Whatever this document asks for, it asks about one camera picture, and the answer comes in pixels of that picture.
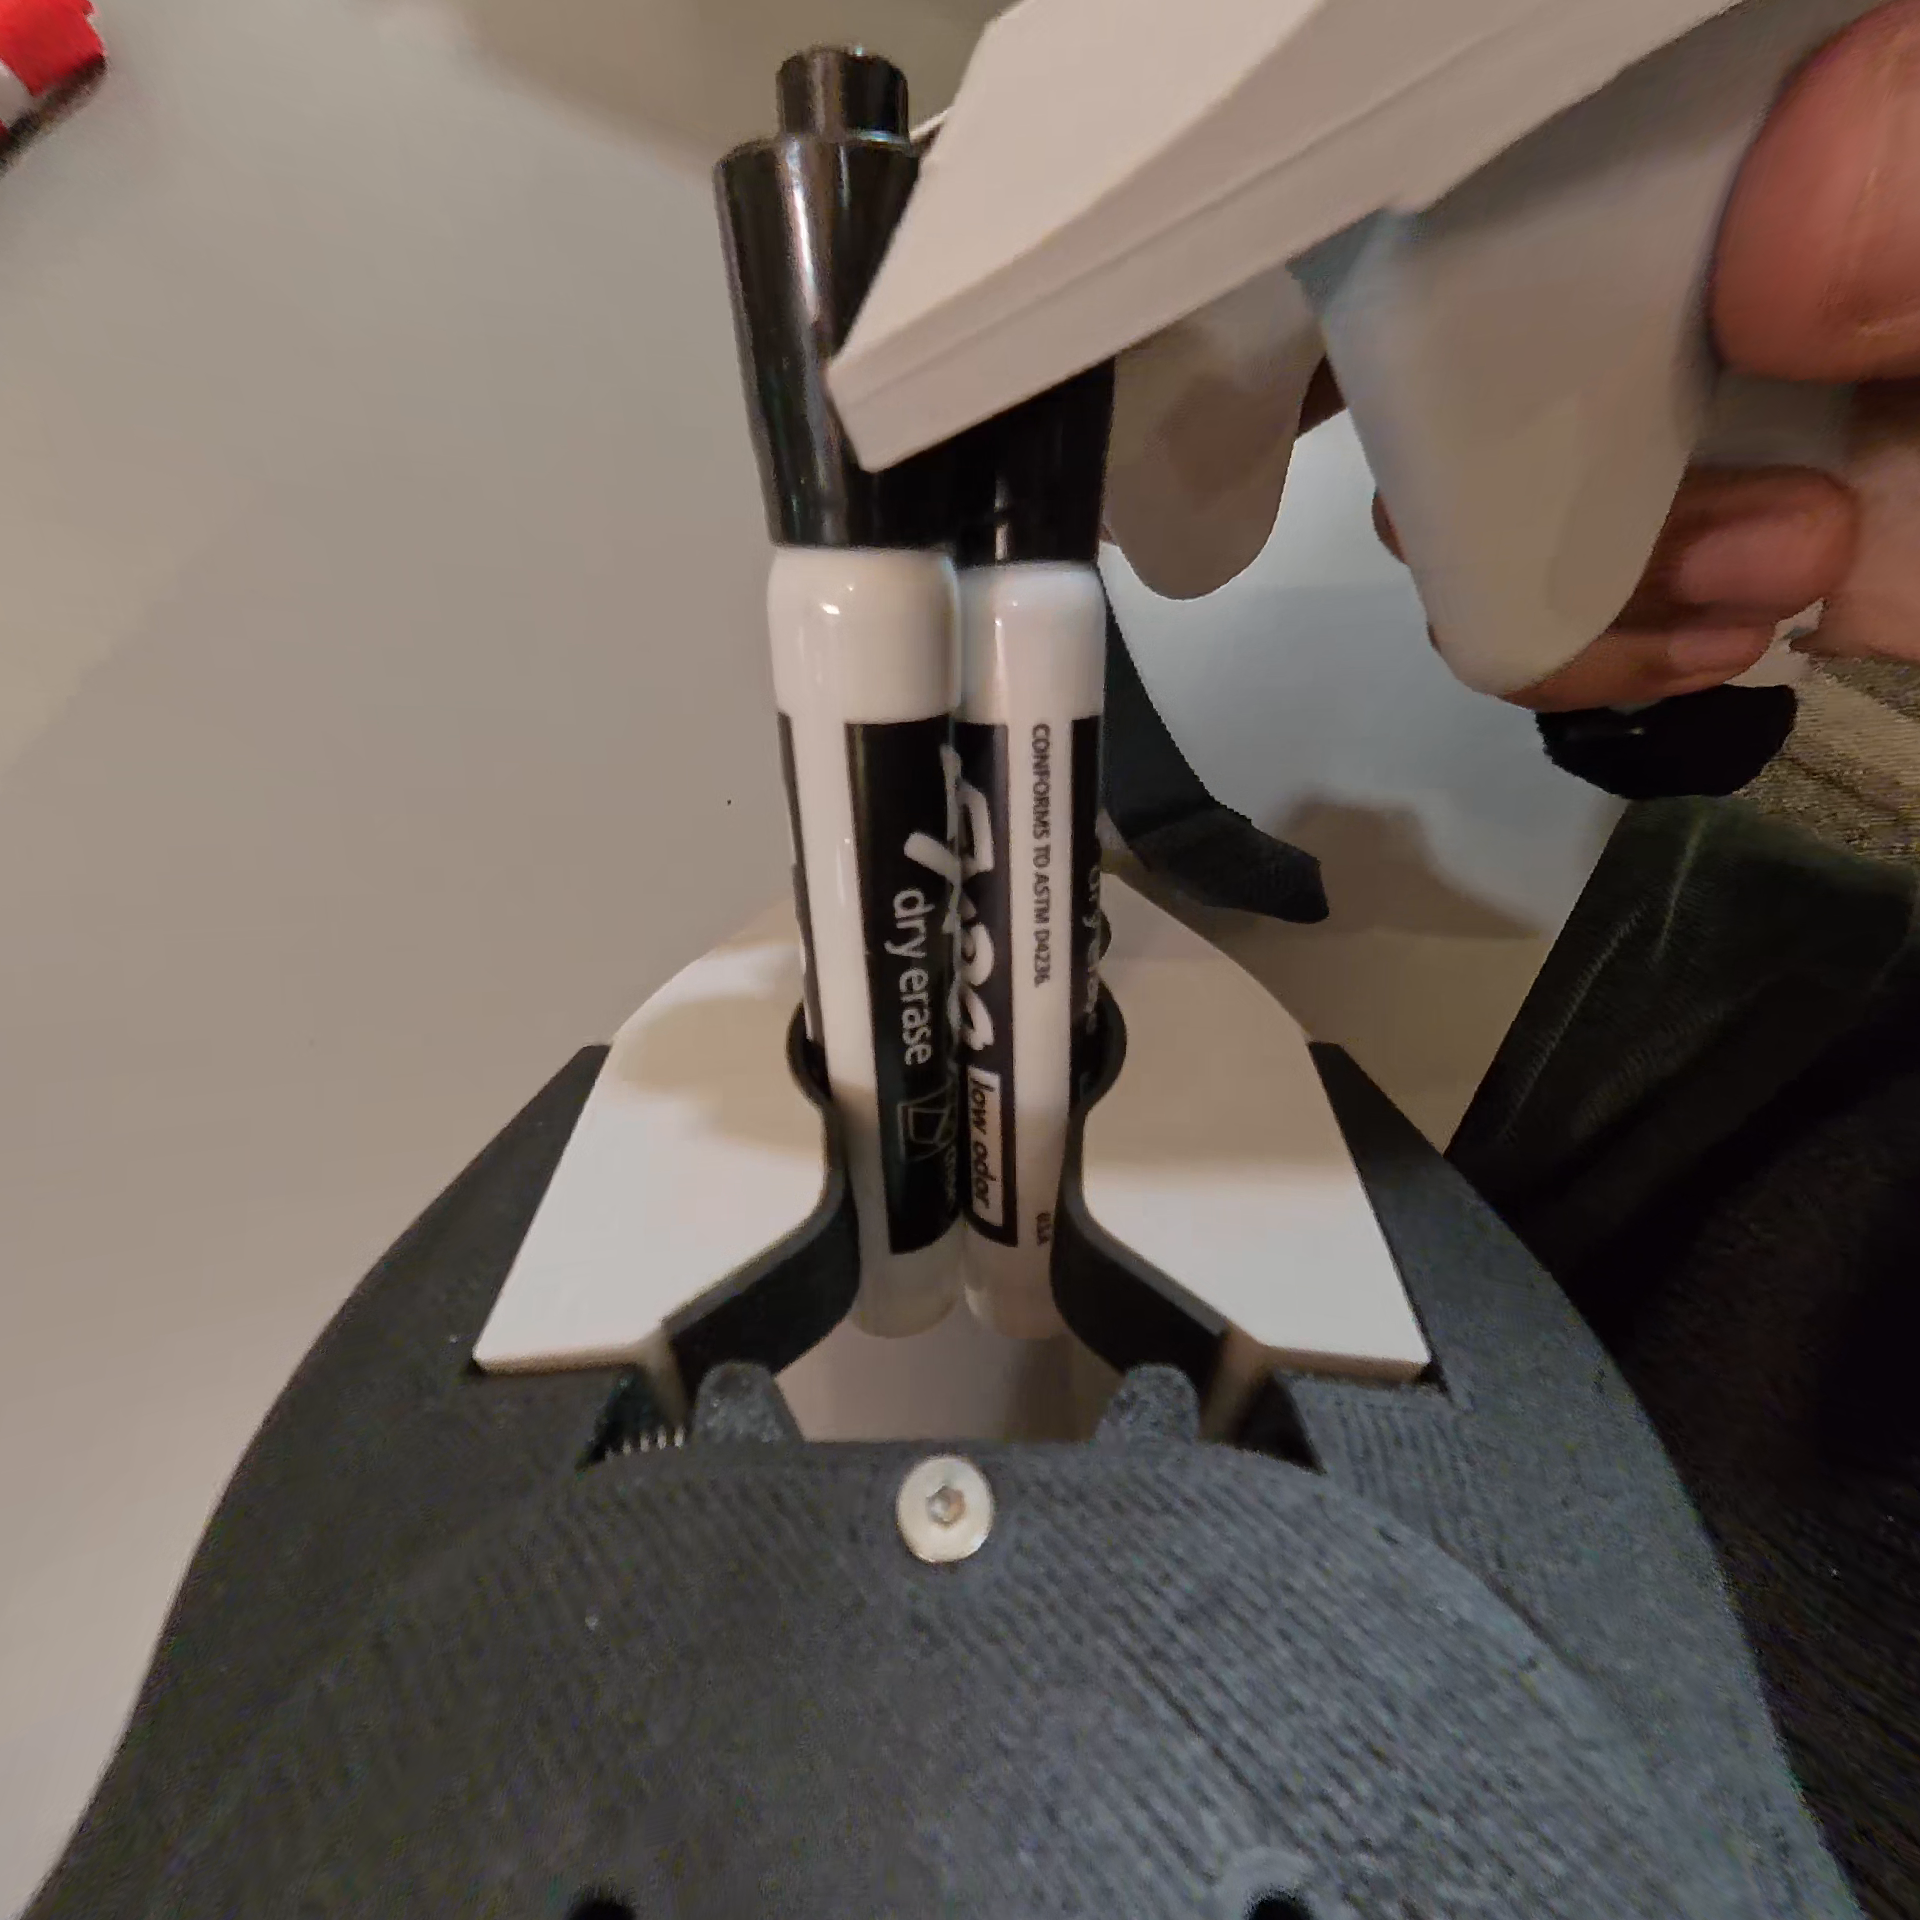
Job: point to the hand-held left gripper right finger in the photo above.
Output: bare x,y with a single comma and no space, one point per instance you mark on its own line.
1259,1200

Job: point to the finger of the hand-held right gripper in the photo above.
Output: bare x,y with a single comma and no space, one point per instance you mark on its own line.
1200,150

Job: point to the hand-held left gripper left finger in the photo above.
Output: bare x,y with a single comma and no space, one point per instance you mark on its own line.
628,1200

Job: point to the black dry erase marker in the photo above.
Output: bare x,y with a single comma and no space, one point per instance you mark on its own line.
863,644
1035,675

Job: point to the red dry erase marker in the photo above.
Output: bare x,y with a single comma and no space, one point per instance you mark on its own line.
43,43

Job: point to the person's right hand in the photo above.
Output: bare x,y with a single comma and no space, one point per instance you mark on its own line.
1844,225

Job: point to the person's torso in black sweater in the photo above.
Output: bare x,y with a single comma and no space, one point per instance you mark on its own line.
1723,1275

